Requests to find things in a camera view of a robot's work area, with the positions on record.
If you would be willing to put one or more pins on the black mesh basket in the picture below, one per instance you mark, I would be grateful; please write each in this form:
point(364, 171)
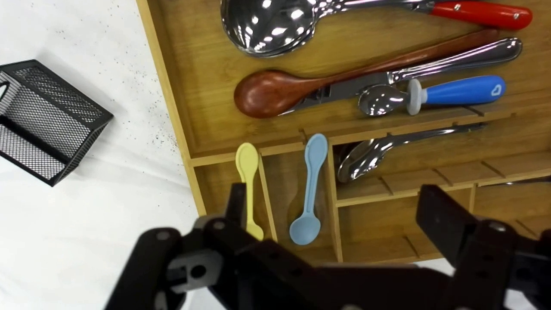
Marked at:
point(40, 123)

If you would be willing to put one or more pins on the wooden cutlery tray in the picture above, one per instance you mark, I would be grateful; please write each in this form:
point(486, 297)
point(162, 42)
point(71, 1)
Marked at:
point(200, 87)

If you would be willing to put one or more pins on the yellow plastic spoon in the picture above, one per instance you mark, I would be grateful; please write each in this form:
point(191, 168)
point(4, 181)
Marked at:
point(248, 164)

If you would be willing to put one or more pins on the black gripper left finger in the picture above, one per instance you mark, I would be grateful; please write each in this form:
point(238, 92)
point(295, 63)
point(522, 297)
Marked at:
point(238, 204)

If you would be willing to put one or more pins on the grey crate with wooden lid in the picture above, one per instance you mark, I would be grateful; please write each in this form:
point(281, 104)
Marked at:
point(86, 242)

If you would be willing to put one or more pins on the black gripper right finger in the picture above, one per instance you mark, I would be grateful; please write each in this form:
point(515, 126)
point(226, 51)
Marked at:
point(448, 221)

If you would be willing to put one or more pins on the brown wooden spoon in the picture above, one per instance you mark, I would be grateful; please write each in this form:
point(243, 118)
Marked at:
point(264, 95)

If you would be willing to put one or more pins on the small metal spoon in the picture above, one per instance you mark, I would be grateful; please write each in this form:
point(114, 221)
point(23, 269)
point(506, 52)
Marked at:
point(362, 161)

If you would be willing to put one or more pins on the light blue plastic spoon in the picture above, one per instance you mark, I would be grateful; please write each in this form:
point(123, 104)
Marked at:
point(314, 166)

